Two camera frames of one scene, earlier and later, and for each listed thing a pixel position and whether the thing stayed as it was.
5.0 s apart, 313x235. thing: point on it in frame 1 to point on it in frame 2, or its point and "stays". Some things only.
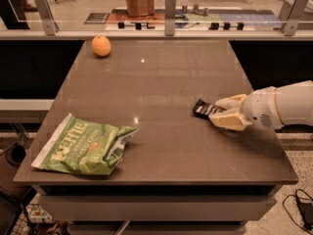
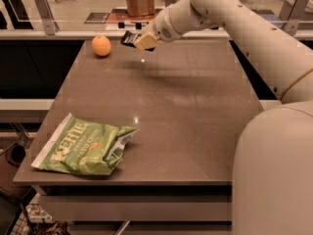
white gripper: [259, 109] to [161, 30]
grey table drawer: [156, 209] stays
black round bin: [15, 155] stays
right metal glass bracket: [290, 27] stays
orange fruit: [101, 45] stays
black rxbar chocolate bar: [204, 110] to [129, 39]
